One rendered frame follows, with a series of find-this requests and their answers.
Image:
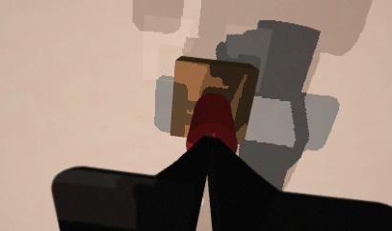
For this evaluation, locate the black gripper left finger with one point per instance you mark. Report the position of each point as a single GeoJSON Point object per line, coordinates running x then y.
{"type": "Point", "coordinates": [127, 201]}

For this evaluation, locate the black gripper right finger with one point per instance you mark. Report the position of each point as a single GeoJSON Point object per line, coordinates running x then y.
{"type": "Point", "coordinates": [242, 200]}

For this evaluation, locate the dark red marker cap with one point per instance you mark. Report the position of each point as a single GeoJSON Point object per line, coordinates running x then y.
{"type": "Point", "coordinates": [212, 117]}

